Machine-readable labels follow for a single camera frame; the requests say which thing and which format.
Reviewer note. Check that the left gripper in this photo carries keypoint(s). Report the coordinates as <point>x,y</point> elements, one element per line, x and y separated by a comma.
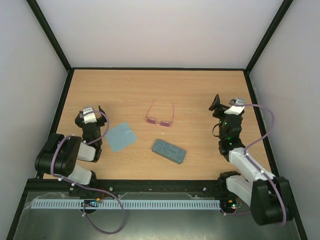
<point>79,120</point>

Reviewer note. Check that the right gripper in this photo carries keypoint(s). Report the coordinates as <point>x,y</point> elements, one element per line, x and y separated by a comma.
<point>221,110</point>

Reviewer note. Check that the blue cleaning cloth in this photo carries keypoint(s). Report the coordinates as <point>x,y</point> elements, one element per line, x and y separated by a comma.
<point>120,137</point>

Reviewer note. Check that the pink sunglasses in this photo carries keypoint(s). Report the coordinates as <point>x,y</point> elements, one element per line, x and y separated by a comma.
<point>160,114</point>

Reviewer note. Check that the grey-green glasses case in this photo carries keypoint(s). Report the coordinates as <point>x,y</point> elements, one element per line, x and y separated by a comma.
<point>169,151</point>

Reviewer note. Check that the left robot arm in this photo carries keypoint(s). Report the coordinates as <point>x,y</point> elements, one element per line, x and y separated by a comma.
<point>59,155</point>

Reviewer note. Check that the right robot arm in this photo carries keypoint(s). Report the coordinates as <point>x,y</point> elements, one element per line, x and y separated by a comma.
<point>269,197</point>

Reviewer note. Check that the left circuit board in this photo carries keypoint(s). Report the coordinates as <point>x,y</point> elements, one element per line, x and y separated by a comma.
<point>93,203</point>

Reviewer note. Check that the circuit board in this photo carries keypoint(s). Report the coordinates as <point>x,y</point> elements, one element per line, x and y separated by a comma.
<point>93,203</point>
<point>230,206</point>

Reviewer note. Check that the right circuit board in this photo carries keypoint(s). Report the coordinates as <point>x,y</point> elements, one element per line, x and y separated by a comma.
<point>230,206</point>

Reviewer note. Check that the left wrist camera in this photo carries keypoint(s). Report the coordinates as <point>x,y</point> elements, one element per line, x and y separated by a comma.
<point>88,115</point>

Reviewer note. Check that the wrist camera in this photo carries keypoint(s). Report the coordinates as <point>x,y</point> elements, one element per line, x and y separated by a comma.
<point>237,106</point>
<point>88,115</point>

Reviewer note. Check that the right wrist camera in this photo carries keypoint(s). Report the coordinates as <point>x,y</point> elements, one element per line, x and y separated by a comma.
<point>237,106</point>

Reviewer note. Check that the black cage frame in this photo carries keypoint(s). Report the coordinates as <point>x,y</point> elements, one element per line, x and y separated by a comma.
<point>34,6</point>

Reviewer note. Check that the black aluminium front rail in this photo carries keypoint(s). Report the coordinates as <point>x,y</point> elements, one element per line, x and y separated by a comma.
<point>196,188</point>

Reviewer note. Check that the light blue cable duct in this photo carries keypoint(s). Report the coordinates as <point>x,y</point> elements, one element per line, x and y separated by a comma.
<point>129,204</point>

